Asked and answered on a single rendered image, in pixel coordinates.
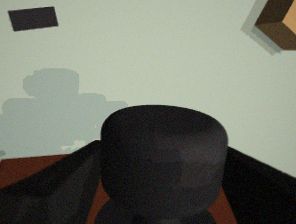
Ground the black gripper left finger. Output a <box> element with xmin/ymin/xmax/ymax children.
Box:
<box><xmin>0</xmin><ymin>140</ymin><xmax>101</xmax><ymax>224</ymax></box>

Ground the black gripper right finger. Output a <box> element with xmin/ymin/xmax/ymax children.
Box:
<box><xmin>221</xmin><ymin>146</ymin><xmax>296</xmax><ymax>224</ymax></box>

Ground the brown wooden door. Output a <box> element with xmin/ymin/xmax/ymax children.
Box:
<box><xmin>0</xmin><ymin>154</ymin><xmax>237</xmax><ymax>224</ymax></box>

